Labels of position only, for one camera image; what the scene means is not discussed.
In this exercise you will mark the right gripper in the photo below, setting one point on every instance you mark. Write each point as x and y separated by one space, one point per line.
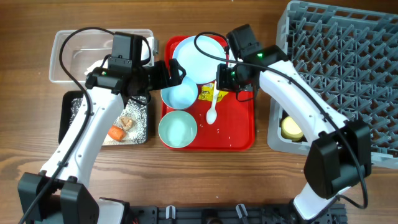
222 83

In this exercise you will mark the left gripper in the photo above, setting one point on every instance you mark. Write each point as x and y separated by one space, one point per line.
168 75

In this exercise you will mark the yellow snack wrapper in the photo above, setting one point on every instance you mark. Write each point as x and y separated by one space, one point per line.
206 93

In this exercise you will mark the light blue plate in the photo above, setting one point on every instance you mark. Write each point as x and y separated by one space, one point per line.
200 68

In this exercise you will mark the light blue bowl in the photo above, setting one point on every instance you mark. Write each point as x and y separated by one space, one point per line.
182 96

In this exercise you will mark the white rice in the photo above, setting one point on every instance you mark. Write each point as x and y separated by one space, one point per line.
138 134

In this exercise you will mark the white plastic spoon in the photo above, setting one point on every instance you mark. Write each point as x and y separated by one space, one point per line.
211 114

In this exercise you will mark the brown food lump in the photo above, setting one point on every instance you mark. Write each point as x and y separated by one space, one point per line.
126 123

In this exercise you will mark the mint green bowl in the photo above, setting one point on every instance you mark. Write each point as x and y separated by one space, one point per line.
177 129

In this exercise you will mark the white tissue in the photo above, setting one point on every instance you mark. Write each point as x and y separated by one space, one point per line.
94 65

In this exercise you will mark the orange carrot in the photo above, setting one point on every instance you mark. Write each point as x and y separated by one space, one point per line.
116 133

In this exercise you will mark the yellow plastic cup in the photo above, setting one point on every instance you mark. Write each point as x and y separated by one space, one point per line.
290 130

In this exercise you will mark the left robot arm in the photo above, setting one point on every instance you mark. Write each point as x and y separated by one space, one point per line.
59 192

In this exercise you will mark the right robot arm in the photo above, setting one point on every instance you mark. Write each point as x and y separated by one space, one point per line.
340 149

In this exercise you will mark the grey dishwasher rack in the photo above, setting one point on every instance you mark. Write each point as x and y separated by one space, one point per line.
349 57

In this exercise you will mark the black plastic tray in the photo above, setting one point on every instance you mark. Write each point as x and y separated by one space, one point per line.
65 104

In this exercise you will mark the red serving tray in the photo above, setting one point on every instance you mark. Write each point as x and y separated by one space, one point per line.
233 130

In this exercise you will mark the clear plastic bin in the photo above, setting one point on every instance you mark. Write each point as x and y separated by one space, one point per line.
77 54

